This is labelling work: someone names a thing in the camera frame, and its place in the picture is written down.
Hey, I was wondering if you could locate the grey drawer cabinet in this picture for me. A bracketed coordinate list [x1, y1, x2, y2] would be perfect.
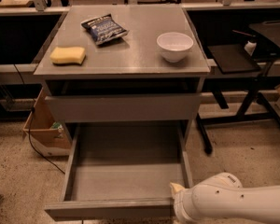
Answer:
[35, 5, 210, 138]

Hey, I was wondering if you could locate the grey drawer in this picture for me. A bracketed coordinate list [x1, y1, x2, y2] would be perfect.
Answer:
[45, 93, 201, 122]
[45, 121, 192, 221]

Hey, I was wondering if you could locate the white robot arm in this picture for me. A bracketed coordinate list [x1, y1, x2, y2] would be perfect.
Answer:
[170, 173, 280, 224]

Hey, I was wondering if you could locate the white bowl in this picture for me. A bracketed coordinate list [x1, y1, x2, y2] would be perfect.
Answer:
[157, 32, 194, 63]

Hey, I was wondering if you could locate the yellow sponge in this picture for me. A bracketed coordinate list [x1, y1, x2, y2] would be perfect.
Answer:
[49, 47, 86, 65]

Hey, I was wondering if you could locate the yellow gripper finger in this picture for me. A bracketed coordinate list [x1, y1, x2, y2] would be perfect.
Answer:
[170, 183, 184, 195]

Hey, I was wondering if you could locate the cardboard box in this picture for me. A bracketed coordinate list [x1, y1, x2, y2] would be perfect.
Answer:
[22, 90, 71, 157]

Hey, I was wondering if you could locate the blue chip bag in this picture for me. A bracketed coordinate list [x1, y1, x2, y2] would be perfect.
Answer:
[81, 14, 129, 46]

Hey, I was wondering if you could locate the black power cable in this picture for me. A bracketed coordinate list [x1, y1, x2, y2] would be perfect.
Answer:
[13, 63, 66, 175]

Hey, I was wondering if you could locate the grey top drawer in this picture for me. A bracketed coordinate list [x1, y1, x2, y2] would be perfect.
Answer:
[45, 93, 201, 122]

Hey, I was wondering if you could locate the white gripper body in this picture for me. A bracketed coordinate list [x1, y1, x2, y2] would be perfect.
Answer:
[172, 189, 192, 224]

